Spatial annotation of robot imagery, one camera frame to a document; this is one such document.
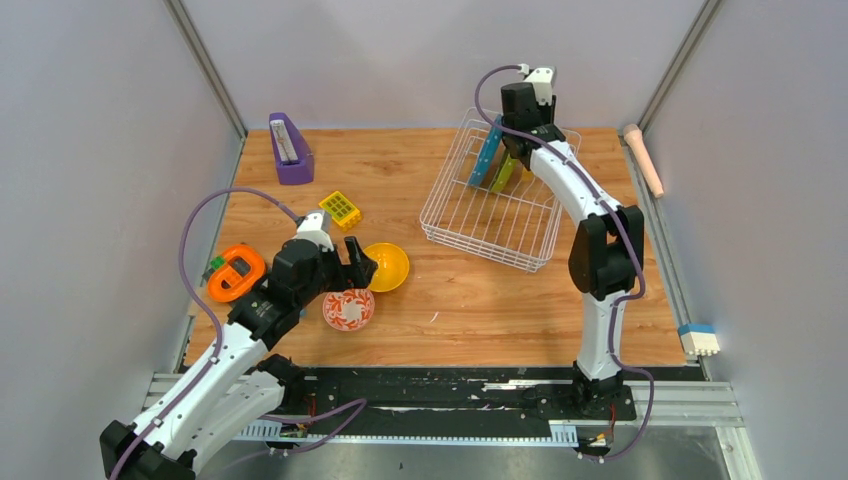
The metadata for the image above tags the white blue toy block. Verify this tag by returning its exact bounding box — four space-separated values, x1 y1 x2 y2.
677 323 721 356

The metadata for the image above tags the yellow ribbed bowl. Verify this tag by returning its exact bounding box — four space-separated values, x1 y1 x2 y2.
364 242 410 293

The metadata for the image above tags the pink cylinder handle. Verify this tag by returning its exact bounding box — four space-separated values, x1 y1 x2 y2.
622 124 665 199

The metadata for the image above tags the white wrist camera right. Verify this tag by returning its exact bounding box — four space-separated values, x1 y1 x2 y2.
519 63 557 106

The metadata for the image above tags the blue dotted plate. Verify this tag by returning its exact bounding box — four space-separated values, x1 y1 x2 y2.
468 115 503 187

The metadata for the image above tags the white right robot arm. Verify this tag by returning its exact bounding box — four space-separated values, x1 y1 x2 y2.
500 82 644 418

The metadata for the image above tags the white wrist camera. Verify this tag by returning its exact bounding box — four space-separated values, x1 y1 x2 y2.
293 209 335 251
519 63 557 106

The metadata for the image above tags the green toy piece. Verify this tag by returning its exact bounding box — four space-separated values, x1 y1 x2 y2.
202 256 226 281

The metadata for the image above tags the white orange patterned bowl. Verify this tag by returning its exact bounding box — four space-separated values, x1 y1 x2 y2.
322 289 376 332

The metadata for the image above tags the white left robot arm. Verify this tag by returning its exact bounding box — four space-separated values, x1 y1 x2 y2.
99 236 378 479

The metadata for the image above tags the white wire dish rack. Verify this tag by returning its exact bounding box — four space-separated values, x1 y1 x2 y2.
419 107 564 273

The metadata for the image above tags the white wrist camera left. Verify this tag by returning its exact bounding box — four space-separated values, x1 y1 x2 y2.
293 209 335 251

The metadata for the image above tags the purple metronome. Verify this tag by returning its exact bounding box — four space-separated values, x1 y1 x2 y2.
268 112 315 185

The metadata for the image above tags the yellow green toy block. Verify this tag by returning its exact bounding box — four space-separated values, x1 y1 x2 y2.
319 191 363 232

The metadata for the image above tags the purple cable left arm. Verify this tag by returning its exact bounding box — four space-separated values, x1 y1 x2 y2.
109 187 369 480

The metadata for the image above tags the green dotted plate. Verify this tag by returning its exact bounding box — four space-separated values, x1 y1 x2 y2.
489 150 518 193

